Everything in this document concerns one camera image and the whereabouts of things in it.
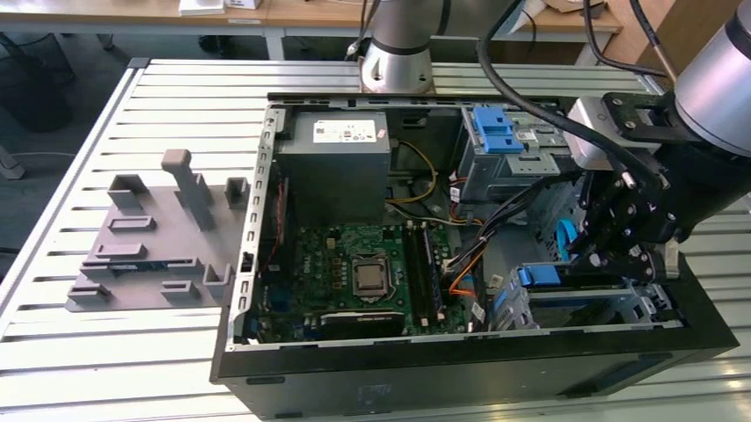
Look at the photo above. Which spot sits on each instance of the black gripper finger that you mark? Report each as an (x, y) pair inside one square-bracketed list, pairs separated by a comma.
[(612, 211), (634, 261)]

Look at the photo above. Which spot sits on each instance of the hard disk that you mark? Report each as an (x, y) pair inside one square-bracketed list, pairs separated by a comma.
[(543, 274)]

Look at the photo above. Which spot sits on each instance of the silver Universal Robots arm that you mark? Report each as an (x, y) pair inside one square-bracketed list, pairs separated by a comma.
[(722, 88)]

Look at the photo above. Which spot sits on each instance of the metal disk bay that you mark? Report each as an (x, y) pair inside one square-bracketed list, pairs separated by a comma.
[(587, 295)]

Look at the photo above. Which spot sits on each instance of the metal optical drive cage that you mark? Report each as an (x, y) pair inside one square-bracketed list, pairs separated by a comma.
[(487, 176)]

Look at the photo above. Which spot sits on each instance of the blue plastic drive latch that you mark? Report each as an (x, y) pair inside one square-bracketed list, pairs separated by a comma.
[(495, 132)]

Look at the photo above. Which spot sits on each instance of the RAM stick in motherboard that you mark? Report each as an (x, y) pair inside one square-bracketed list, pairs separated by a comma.
[(435, 272)]

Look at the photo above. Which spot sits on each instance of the black open PC case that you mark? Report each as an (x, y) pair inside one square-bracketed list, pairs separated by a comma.
[(470, 378)]

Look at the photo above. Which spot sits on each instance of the wooden cabinet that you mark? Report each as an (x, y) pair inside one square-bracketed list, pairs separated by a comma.
[(686, 17)]

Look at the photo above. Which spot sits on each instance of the silver CPU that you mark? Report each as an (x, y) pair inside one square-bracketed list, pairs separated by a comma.
[(368, 274)]

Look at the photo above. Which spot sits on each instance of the brown cardboard piece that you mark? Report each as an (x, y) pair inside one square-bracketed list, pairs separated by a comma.
[(560, 5)]

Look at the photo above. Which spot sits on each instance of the grey Dell power supply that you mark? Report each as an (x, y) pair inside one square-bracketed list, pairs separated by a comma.
[(334, 184)]

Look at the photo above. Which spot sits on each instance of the black graphics card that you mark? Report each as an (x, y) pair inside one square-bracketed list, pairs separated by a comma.
[(360, 323)]

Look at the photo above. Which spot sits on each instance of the green motherboard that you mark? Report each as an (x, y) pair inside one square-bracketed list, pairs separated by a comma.
[(328, 264)]

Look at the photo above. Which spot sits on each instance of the grey parts rack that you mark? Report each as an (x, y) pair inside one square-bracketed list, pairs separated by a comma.
[(170, 246)]

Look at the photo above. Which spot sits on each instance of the small white box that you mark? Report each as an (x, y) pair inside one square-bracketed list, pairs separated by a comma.
[(243, 3)]

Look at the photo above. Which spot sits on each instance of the RAM stick in rack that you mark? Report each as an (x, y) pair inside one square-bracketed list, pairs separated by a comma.
[(147, 265)]

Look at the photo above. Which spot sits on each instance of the wooden desk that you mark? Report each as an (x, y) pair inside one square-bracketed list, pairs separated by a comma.
[(147, 19)]

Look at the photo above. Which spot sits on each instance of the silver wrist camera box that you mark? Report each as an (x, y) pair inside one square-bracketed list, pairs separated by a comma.
[(595, 115)]

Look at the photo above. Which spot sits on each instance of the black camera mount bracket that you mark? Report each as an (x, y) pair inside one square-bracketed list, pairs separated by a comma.
[(612, 101)]

